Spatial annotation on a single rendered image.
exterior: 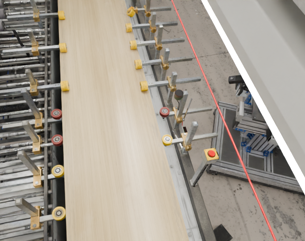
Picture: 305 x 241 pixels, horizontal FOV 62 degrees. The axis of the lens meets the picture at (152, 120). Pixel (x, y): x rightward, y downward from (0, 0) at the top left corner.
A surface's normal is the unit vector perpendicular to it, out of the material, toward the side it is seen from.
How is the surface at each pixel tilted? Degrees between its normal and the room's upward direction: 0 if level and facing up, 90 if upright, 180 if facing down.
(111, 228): 0
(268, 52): 61
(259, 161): 0
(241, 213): 0
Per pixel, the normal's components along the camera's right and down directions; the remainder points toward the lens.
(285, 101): -0.82, -0.14
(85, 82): 0.07, -0.54
